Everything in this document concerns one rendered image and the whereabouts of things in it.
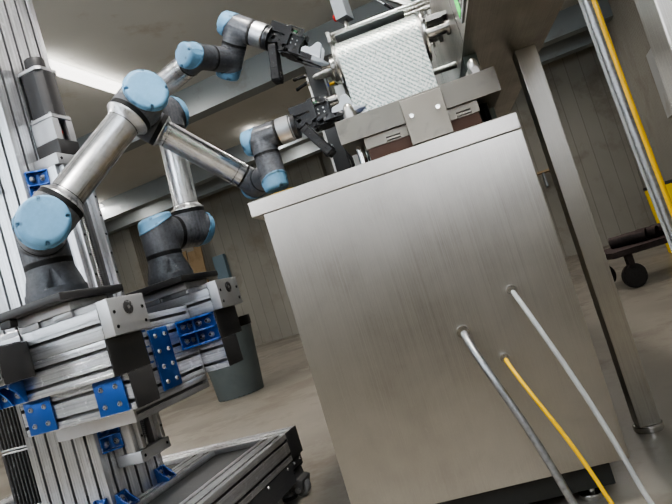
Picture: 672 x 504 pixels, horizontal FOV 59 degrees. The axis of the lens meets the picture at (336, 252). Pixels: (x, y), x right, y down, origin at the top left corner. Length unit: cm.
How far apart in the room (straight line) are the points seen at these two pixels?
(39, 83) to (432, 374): 141
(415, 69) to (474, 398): 88
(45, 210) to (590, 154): 952
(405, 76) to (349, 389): 85
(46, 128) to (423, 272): 120
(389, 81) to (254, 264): 999
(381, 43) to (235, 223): 1012
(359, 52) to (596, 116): 892
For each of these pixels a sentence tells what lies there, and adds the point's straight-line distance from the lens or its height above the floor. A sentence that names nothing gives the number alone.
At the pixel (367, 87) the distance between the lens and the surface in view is 171.
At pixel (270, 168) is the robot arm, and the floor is 101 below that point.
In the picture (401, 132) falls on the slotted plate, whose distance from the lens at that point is 148.
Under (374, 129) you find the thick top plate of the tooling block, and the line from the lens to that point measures 148.
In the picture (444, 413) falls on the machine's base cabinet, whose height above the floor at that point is 29.
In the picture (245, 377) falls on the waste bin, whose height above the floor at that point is 14.
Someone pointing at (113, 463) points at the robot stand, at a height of 35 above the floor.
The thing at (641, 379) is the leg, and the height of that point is 15.
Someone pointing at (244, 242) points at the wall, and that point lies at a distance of 1164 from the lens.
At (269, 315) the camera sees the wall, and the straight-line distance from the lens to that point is 1154.
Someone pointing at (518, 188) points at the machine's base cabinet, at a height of 73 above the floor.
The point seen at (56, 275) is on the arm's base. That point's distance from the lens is 161.
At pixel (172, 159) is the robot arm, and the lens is 215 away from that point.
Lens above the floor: 64
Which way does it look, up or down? 3 degrees up
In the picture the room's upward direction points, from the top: 17 degrees counter-clockwise
